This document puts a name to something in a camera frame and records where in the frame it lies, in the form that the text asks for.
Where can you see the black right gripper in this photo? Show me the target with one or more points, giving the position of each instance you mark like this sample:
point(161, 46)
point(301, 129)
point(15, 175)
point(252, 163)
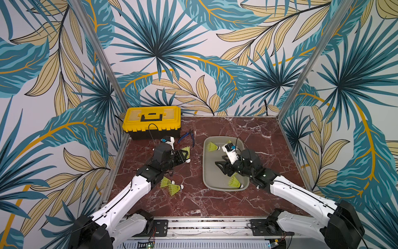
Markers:
point(230, 166)

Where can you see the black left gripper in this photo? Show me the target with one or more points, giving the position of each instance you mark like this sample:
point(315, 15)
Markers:
point(180, 153)

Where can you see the grey-green plastic storage tray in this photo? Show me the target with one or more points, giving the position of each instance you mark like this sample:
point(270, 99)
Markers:
point(213, 178)

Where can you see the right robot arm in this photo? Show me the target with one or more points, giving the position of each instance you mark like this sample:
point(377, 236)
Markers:
point(334, 223)

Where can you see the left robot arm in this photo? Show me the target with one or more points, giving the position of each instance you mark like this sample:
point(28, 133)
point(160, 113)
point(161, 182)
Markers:
point(105, 228)

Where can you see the yellow black toolbox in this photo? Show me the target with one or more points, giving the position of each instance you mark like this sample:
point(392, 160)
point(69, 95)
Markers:
point(156, 122)

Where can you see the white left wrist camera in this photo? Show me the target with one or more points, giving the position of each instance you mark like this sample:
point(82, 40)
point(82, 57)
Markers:
point(168, 140)

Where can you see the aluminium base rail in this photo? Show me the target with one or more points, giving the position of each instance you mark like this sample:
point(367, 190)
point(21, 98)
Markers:
point(212, 229)

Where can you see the aluminium frame post left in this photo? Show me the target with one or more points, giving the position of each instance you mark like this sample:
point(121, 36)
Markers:
point(97, 47)

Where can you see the aluminium frame post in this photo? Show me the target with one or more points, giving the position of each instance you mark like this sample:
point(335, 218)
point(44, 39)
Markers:
point(97, 47)
point(324, 39)

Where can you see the aluminium frame post right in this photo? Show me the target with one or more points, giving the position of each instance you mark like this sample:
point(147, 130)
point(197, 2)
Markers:
point(324, 39)

